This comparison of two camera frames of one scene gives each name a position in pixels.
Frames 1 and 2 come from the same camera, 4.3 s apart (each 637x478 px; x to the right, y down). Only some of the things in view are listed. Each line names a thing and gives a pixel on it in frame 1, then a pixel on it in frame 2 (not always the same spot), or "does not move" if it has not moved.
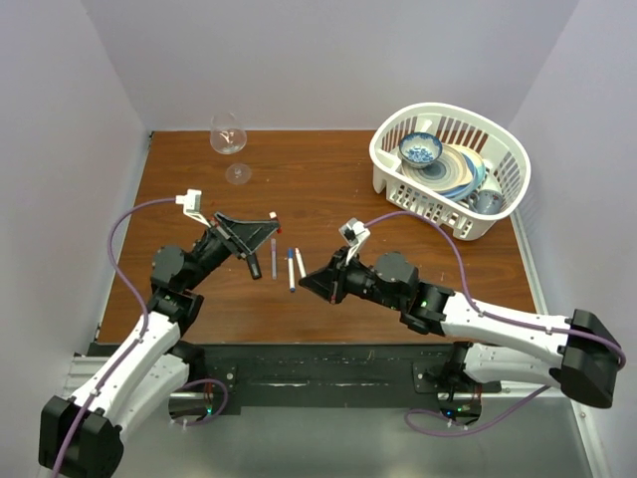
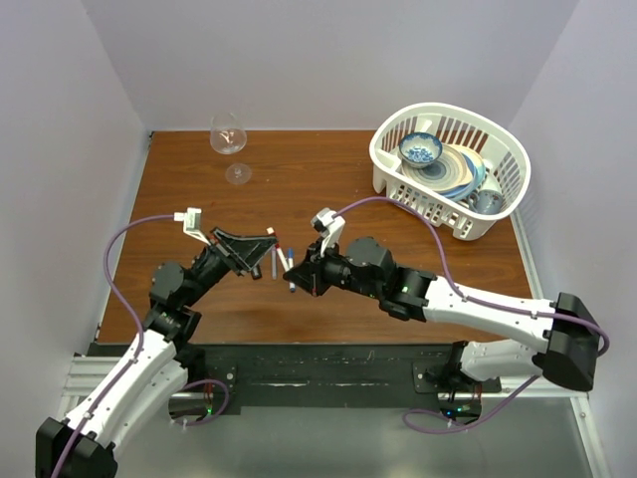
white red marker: [301, 263] -> [282, 257]
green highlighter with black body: [254, 267] does not move
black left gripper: [242, 237] -> [241, 254]
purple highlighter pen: [274, 258] does not move
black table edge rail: [411, 366] does not move
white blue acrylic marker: [292, 271] does not move
